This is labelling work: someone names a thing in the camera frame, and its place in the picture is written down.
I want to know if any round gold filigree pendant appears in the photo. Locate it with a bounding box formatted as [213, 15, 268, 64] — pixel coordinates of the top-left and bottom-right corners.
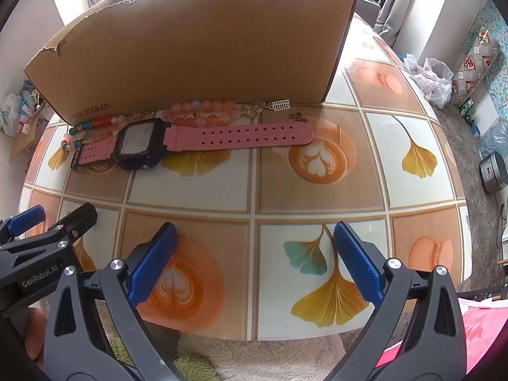
[86, 159, 117, 174]

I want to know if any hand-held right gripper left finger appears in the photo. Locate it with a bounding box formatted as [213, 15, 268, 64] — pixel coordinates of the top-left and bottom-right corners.
[40, 221, 188, 381]

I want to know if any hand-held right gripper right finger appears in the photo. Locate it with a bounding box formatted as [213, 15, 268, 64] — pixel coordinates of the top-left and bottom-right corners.
[324, 221, 468, 381]

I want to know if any pink cloth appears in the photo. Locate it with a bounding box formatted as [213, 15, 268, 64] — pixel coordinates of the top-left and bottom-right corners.
[377, 297, 501, 370]

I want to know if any silver rice cooker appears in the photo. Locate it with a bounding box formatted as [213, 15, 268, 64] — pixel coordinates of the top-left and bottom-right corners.
[479, 151, 508, 196]

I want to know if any flat cardboard piece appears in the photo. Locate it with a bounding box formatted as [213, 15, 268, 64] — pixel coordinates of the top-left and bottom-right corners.
[10, 107, 54, 163]

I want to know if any plastic bag of small packets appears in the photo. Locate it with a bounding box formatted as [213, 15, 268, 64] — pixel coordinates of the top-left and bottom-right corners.
[0, 79, 50, 139]

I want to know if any gold charm chain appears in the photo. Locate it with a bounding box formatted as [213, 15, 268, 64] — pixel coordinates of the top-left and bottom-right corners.
[239, 102, 274, 119]

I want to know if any pink orange bead bracelet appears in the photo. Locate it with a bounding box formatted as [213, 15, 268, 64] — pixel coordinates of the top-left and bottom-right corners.
[162, 99, 243, 128]

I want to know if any pink strap digital watch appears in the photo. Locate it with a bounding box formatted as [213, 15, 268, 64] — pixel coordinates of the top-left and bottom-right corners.
[71, 118, 315, 171]

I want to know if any patterned paper roll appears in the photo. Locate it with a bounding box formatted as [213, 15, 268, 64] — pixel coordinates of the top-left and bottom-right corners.
[451, 26, 501, 108]

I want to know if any teal floral cloth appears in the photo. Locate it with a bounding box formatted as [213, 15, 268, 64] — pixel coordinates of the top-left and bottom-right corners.
[462, 0, 508, 117]

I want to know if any white plastic bag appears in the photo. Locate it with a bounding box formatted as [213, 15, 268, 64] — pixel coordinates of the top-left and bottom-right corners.
[404, 53, 454, 109]

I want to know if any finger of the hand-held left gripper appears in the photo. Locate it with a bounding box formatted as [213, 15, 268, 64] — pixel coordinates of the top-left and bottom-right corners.
[0, 203, 98, 274]
[0, 205, 46, 247]

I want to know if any multicolour bead bracelet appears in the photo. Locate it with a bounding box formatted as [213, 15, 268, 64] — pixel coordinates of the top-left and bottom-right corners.
[61, 114, 130, 151]

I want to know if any white fluffy blanket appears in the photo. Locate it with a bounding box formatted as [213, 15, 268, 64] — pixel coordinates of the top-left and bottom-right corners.
[79, 327, 358, 381]

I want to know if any brown cardboard box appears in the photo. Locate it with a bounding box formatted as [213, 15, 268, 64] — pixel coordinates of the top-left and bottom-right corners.
[23, 0, 361, 125]

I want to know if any person's left hand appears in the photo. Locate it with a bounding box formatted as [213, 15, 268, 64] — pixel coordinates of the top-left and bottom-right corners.
[24, 307, 49, 362]

